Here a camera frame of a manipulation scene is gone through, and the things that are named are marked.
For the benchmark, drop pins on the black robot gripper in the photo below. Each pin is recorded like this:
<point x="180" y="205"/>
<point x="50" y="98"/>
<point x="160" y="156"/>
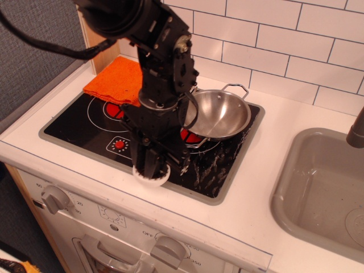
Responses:
<point x="155" y="141"/>

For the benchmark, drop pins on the white toy mushroom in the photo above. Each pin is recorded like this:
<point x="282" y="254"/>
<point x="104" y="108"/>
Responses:
<point x="152" y="182"/>

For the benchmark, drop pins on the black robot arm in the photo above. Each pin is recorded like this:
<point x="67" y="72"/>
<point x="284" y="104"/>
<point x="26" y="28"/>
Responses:
<point x="164" y="44"/>

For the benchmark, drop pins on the left red stove button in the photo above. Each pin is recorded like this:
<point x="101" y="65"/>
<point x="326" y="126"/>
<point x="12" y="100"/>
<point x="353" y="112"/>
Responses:
<point x="119" y="145"/>

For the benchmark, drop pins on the black toy stove top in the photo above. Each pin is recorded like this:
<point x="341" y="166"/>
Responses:
<point x="90" y="127"/>

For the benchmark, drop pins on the orange folded cloth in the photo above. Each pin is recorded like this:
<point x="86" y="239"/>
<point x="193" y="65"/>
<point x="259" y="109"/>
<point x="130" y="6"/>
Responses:
<point x="119" y="83"/>

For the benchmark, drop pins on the small steel pan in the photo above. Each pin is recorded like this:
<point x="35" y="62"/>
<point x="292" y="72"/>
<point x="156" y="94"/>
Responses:
<point x="219" y="115"/>

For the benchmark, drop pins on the right grey oven knob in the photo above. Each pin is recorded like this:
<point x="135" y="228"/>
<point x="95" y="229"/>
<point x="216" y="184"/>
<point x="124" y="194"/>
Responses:
<point x="169" y="251"/>

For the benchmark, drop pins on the grey oven knob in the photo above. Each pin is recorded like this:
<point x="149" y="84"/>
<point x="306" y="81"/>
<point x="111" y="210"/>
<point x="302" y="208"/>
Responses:
<point x="169" y="251"/>
<point x="54" y="199"/>

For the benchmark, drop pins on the white toy oven front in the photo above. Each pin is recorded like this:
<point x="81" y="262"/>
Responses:
<point x="94" y="238"/>

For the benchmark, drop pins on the left grey oven knob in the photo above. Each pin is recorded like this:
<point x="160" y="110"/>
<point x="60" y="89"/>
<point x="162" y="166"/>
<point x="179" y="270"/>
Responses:
<point x="54" y="199"/>

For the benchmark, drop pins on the wooden side panel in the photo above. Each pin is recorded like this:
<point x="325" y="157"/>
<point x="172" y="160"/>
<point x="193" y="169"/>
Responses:
<point x="103" y="59"/>

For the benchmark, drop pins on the yellow object at corner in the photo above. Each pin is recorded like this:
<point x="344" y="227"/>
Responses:
<point x="18" y="267"/>

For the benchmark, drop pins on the grey sink basin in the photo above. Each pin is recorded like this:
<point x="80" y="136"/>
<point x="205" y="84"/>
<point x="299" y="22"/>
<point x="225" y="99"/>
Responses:
<point x="319" y="193"/>

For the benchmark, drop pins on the grey faucet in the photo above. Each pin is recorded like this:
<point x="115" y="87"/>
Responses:
<point x="355" y="136"/>

